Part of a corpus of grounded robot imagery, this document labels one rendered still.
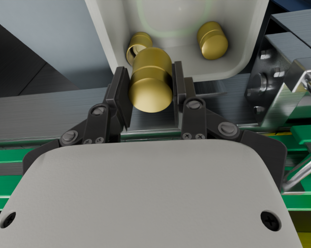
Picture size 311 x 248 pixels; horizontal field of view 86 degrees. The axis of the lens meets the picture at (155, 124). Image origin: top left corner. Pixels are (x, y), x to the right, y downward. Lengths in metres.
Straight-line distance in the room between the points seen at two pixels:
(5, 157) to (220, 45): 0.38
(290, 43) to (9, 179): 0.41
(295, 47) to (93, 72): 0.49
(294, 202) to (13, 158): 0.45
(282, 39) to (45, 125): 0.37
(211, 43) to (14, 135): 0.35
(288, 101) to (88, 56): 0.48
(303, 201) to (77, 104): 0.41
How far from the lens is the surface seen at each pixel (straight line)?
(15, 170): 0.35
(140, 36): 0.26
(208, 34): 0.25
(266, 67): 0.25
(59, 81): 0.94
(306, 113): 0.28
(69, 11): 0.52
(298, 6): 0.43
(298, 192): 0.25
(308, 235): 0.43
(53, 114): 0.36
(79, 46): 0.55
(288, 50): 0.23
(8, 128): 0.40
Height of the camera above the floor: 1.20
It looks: 40 degrees down
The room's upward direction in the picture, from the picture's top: 178 degrees counter-clockwise
